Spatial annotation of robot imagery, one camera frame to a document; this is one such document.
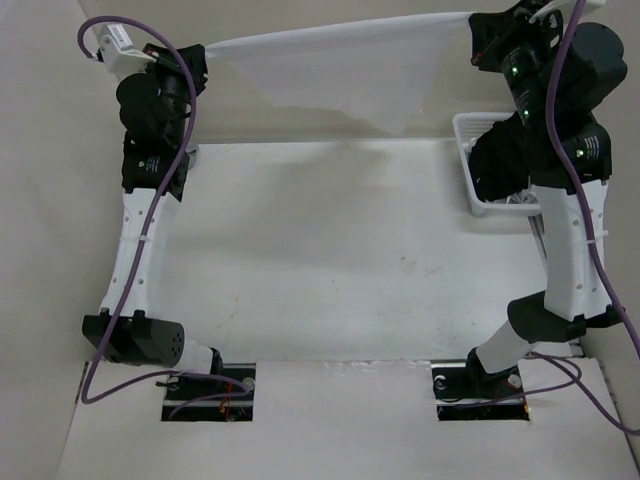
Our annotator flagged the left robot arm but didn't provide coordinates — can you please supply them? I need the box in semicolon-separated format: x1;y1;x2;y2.
82;44;225;399

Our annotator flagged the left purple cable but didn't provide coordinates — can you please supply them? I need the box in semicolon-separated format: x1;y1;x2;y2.
76;15;251;420

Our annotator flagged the metal table rail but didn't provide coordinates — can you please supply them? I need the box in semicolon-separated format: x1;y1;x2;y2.
528;215;547;264
76;361;99;404

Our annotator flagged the left metal table rail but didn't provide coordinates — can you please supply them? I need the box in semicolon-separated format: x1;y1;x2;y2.
76;361;99;404

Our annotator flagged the right metal table rail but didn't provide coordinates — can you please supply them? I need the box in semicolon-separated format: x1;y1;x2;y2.
528;215;547;264

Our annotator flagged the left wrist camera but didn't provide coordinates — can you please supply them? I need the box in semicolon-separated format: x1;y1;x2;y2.
98;24;155;75

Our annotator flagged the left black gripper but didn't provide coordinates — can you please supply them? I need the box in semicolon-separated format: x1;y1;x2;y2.
134;44;208;144

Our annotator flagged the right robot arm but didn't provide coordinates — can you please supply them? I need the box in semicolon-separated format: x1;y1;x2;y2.
463;1;628;396

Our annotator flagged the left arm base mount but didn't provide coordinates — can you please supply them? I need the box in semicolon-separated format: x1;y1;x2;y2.
155;363;257;423

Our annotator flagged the black tank top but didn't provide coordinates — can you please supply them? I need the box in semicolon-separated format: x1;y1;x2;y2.
468;113;538;202

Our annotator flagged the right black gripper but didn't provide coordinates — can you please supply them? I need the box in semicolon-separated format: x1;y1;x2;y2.
472;0;569;129

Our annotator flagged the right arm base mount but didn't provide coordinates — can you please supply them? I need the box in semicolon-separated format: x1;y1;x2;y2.
432;363;529;421

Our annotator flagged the white tank top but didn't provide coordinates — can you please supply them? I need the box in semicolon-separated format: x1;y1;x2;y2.
205;12;471;135

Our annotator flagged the white plastic basket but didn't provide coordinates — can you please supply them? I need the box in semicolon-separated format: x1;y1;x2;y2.
452;112;541;218

